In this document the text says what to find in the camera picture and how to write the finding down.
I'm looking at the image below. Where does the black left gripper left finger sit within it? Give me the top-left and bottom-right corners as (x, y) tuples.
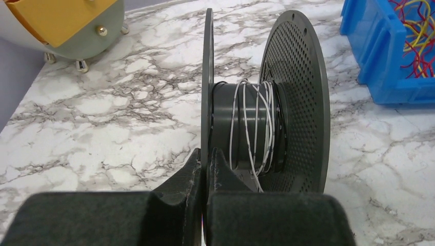
(2, 149), (203, 245)

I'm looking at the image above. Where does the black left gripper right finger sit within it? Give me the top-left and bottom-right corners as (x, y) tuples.
(205, 148), (355, 245)

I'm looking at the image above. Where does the black cable spool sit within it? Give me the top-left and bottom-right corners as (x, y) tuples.
(201, 9), (330, 193)

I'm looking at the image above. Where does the blue plastic bin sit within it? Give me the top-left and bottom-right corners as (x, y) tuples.
(340, 1), (434, 105)

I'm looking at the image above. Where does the cream cylindrical drawer cabinet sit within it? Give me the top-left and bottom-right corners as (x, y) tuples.
(1, 0), (129, 73)

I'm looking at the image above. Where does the yellow drawer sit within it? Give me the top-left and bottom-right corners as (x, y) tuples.
(4, 0), (116, 48)

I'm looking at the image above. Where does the thin white wire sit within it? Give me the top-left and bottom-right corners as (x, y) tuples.
(229, 78), (276, 194)

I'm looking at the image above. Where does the yellow wire bundle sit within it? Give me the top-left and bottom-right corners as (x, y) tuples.
(396, 0), (435, 78)

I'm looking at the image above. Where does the red wire bundle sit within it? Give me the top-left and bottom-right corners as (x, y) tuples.
(389, 0), (435, 79)

